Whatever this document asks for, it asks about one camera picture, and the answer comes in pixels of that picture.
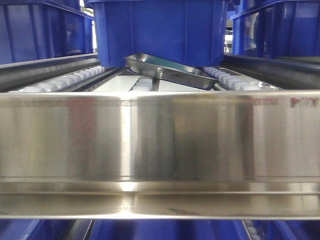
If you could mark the white roller track right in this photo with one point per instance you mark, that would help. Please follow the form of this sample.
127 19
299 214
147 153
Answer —
232 81

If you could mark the steel shelf front beam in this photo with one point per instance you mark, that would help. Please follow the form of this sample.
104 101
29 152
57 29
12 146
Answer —
166 155

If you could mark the white roller track left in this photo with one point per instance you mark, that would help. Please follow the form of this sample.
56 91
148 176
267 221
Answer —
62 82

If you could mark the white roller track centre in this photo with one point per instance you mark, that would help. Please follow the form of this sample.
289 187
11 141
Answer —
146 84

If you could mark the steel tray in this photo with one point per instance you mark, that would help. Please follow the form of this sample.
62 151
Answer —
166 70

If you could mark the blue bin centre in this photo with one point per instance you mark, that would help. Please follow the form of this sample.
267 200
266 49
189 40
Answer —
189 32

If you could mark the white roller track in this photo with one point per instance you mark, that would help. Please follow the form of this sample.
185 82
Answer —
62 82
146 84
232 81

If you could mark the blue bin right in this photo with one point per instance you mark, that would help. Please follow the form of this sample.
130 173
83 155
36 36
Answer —
276 28

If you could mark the blue bin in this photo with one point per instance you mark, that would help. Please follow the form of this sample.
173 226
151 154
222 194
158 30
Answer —
276 28
42 29
189 32

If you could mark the blue bin left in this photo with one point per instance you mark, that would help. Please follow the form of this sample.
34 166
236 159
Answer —
42 29

